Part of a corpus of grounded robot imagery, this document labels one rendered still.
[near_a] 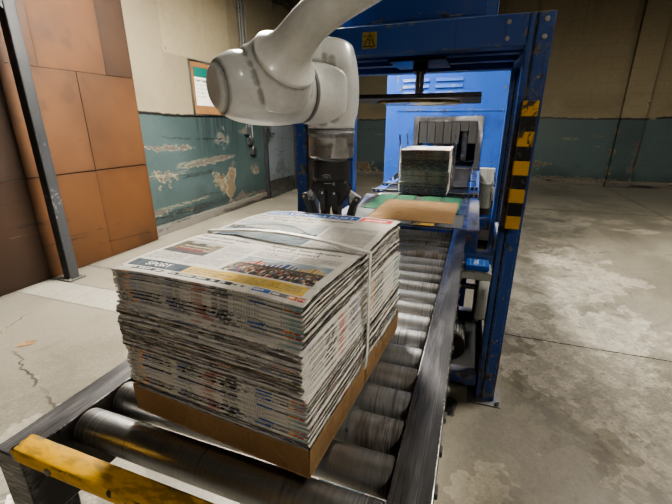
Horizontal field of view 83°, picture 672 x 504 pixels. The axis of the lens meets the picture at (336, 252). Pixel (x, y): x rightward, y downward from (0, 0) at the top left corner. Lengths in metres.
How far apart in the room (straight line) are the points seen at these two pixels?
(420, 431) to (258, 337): 0.27
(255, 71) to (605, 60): 8.89
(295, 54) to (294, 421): 0.48
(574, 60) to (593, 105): 0.93
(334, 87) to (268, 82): 0.15
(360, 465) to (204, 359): 0.24
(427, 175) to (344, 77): 1.66
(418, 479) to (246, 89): 0.56
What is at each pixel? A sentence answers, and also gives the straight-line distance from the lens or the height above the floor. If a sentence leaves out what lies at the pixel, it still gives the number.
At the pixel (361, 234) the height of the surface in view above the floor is 1.03.
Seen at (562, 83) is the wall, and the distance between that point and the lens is 9.16.
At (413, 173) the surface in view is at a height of 0.92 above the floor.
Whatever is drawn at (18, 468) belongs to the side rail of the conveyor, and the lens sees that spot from 0.69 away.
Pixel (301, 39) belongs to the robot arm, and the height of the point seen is 1.31.
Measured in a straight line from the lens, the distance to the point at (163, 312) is 0.52.
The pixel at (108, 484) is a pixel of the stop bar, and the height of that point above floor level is 0.82.
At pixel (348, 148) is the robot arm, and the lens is 0.74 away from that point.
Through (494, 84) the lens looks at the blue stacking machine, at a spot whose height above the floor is 1.52.
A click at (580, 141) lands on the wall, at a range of 9.22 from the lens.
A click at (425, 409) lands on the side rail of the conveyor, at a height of 0.80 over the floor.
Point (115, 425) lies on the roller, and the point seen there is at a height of 0.80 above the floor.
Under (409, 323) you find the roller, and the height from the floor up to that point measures 0.79.
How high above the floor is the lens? 1.20
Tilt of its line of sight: 19 degrees down
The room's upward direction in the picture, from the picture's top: straight up
